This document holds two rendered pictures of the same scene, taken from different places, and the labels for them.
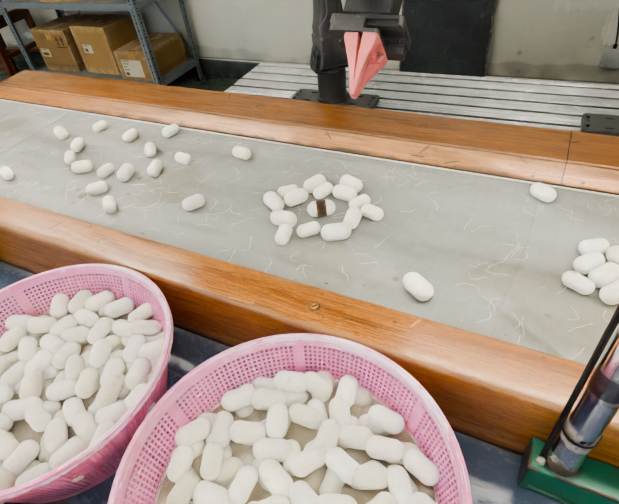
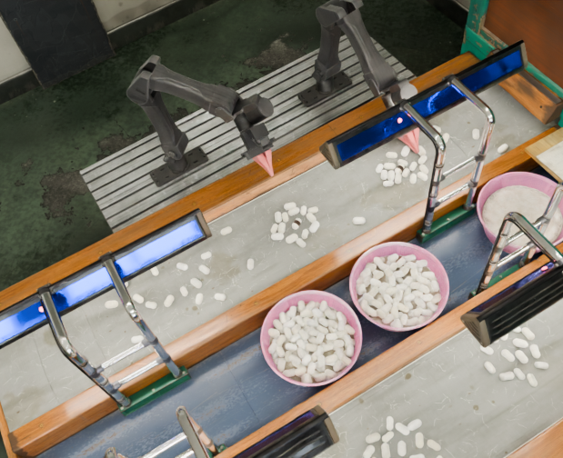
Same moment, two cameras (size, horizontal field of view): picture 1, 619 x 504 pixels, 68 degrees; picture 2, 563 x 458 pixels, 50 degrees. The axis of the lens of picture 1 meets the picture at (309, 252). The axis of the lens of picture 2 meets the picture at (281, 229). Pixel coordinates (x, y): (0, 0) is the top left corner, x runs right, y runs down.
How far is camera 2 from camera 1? 1.38 m
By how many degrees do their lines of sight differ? 36
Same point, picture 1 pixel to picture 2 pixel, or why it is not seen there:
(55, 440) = (342, 342)
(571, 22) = not seen: outside the picture
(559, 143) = (330, 133)
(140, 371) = (331, 312)
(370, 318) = (365, 239)
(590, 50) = not seen: outside the picture
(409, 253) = (340, 213)
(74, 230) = (237, 312)
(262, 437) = (378, 288)
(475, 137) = (303, 151)
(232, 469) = (381, 300)
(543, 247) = (367, 178)
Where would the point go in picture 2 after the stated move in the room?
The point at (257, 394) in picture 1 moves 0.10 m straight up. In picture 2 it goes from (365, 283) to (366, 265)
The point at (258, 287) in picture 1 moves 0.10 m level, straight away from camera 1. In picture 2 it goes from (327, 262) to (294, 253)
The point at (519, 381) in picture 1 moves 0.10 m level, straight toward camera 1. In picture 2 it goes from (408, 221) to (426, 248)
